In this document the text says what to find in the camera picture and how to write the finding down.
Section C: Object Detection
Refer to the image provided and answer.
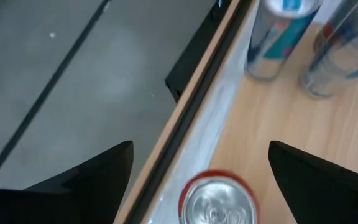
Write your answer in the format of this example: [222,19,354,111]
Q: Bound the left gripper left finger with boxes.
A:
[0,140,135,224]

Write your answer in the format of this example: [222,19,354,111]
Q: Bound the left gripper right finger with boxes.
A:
[268,140,358,224]

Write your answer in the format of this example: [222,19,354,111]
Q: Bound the red Fanta can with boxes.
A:
[178,169,260,224]

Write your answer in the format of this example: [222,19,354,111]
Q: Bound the blue silver Red Bull can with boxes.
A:
[300,0,358,100]

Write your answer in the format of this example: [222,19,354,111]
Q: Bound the teal silver beverage can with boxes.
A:
[244,0,323,82]

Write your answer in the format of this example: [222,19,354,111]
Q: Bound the black equipment box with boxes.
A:
[165,0,233,103]

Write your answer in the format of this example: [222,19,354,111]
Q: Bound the wooden shelf with black frame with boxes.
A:
[208,21,358,224]

